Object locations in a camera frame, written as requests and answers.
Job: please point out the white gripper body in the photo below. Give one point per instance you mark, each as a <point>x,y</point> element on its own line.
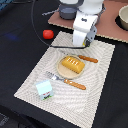
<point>84,29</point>

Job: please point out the red bell pepper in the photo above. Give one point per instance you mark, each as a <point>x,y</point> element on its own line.
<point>48,34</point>

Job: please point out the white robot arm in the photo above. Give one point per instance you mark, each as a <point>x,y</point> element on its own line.
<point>88,7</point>

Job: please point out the knife with orange handle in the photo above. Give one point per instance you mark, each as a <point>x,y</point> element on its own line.
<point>81,57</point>

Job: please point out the beige woven placemat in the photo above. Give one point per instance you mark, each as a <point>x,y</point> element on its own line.
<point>69,103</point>

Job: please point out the beige bowl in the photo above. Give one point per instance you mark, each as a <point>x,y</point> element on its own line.
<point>123,14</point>

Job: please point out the small white milk carton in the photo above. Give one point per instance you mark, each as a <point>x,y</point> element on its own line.
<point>44,89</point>

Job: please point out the fork with orange handle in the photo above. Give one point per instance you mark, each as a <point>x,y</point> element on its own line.
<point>69,82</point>

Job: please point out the orange bread loaf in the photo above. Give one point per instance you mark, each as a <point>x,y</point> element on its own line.
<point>73,64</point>

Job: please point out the round beige plate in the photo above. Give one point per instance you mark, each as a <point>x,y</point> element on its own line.
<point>65,72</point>

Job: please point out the grey saucepan with long handle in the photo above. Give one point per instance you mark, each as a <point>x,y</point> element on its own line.
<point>65,12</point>

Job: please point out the salmon pink table mat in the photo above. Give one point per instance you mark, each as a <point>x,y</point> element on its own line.
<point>106,27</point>

